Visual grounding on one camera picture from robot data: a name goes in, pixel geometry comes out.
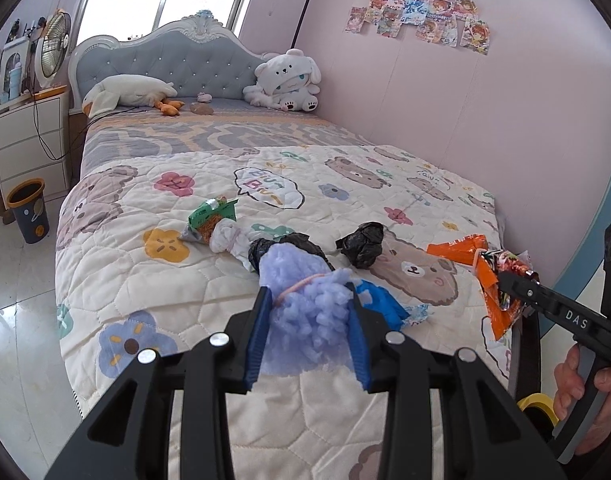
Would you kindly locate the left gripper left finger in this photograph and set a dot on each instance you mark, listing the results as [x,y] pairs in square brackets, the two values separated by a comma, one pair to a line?
[257,329]

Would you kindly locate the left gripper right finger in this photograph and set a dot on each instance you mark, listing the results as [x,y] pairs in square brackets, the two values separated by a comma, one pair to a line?
[357,336]

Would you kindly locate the blue plastic wrapper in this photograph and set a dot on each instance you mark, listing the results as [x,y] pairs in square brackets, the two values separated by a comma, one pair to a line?
[380,300]

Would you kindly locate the purple fluffy wad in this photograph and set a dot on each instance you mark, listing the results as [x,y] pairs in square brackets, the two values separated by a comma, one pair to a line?
[309,319]

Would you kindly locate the white tissue bundle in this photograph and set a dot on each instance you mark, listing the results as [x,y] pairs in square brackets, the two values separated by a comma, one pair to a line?
[229,236]

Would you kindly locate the orange snack wrapper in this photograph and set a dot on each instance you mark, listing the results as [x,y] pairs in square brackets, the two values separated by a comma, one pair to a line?
[474,251]

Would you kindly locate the yellow trash bin rim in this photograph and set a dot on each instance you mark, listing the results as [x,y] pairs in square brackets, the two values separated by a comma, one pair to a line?
[542,402]

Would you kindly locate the dark blue trash bin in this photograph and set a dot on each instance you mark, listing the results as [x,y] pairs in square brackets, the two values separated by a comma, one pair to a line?
[26,201]

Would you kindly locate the person's right hand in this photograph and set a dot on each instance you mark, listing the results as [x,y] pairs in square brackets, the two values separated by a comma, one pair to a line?
[570,387]

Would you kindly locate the black plastic bag double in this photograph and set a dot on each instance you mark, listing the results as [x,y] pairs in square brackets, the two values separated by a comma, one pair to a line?
[296,242]

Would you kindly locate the small brown plush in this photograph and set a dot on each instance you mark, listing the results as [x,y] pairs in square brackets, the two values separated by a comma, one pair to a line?
[201,108]

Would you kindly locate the small pink plush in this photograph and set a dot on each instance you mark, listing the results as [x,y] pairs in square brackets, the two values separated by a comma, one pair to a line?
[203,97]

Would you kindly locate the white bear plush doll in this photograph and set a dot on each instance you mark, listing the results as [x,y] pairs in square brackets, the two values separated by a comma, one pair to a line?
[288,82]

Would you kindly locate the white goose plush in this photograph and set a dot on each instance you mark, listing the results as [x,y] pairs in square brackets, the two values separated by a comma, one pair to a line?
[131,91]

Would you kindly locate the grey tufted headboard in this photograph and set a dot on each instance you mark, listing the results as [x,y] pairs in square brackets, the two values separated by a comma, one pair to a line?
[196,54]

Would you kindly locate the white drawer cabinet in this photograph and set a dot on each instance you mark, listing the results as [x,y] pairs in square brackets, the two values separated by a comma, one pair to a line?
[34,144]

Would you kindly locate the standing electric fan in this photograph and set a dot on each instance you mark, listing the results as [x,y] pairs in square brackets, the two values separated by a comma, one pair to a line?
[51,48]

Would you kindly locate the white cosmetic cabinet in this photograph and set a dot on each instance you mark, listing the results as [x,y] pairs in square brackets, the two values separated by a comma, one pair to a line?
[13,68]

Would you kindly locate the anime posters on wall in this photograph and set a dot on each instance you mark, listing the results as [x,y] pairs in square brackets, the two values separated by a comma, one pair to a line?
[451,23]

